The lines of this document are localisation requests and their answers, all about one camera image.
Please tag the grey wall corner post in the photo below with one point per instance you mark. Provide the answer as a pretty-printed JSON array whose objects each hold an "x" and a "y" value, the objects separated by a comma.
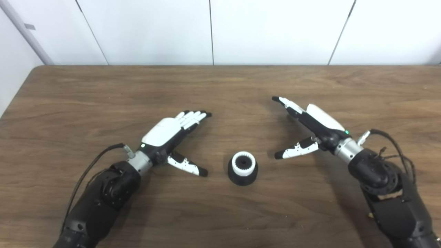
[{"x": 29, "y": 36}]

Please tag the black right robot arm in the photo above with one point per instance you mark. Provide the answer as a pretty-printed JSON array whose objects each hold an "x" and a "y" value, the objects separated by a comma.
[{"x": 392, "y": 203}]

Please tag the white and black left hand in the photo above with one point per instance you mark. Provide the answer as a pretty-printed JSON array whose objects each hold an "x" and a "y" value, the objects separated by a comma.
[{"x": 162, "y": 132}]

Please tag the small grey wall tag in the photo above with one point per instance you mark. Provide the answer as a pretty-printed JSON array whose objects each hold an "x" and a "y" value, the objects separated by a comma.
[{"x": 30, "y": 27}]

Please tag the round black plastic part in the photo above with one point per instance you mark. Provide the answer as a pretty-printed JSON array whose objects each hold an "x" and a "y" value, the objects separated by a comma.
[{"x": 243, "y": 179}]

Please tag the white and black right hand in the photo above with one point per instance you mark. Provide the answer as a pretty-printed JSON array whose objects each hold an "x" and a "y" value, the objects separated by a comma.
[{"x": 324, "y": 120}]

